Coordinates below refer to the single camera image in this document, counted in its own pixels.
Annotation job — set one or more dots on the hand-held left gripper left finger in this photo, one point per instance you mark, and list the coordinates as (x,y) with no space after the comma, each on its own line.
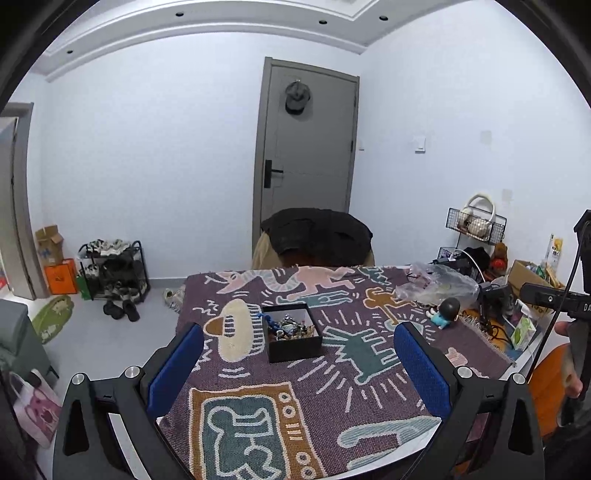
(175,369)

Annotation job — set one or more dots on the black jewelry box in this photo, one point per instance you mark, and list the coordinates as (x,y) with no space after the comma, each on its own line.
(295,350)

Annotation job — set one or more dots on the green bag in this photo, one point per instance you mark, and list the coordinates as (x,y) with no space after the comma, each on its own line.
(83,288)

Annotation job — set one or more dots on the black shoe rack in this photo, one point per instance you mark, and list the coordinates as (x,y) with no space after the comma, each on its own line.
(115,272)

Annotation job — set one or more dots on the beige chair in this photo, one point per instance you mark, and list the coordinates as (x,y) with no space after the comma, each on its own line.
(265,254)

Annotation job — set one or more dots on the black slipper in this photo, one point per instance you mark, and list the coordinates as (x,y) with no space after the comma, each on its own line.
(113,310)
(131,311)

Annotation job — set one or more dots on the pink tote bag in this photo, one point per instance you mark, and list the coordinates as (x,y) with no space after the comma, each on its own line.
(37,410)

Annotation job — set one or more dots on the black device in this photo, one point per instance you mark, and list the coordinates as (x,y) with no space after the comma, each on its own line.
(494,295)

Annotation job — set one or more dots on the white wall socket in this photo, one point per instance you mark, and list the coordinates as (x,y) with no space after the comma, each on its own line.
(508,195)

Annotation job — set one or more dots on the grey green storage bench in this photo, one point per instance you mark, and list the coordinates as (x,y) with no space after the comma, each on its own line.
(18,332)

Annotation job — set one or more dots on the green floor mat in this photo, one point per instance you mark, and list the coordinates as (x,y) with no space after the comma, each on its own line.
(53,318)

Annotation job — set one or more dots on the pile of jewelry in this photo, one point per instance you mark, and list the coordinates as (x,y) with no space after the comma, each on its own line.
(288,327)

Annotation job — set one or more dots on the orange seat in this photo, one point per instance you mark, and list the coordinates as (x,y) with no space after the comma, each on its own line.
(547,392)

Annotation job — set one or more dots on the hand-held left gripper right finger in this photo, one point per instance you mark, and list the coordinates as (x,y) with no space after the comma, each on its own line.
(420,369)

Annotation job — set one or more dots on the yellow white packet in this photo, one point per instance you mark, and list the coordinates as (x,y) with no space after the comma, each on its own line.
(555,251)

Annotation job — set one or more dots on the grey door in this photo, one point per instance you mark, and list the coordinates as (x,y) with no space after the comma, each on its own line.
(314,152)

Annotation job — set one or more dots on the white light switch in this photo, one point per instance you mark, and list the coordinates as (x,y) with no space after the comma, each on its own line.
(419,144)

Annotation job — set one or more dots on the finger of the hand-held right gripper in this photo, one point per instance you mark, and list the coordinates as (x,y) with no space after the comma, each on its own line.
(540,297)

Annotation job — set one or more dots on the grey cap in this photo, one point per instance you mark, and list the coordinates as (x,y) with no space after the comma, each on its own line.
(297,97)

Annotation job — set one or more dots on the open cardboard box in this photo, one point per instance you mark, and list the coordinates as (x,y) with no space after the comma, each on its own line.
(521,277)

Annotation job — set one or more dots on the person's right hand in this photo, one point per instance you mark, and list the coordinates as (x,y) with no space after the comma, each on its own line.
(572,374)

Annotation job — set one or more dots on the white sneaker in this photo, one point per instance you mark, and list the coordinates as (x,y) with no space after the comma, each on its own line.
(174,299)

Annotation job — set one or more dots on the brown plush toy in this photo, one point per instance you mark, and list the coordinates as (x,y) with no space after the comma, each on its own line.
(498,254)

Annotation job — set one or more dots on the black-haired doll figure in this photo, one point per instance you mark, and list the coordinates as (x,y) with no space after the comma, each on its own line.
(449,308)

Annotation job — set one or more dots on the purple printed blanket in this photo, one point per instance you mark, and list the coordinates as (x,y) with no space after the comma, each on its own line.
(323,397)

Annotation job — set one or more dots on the green carton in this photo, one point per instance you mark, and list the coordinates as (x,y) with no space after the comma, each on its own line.
(524,334)

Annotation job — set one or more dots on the orange paper bag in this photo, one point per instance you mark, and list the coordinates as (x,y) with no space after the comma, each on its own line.
(60,279)

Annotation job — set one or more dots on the clear plastic bag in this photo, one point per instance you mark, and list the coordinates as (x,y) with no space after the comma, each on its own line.
(438,281)

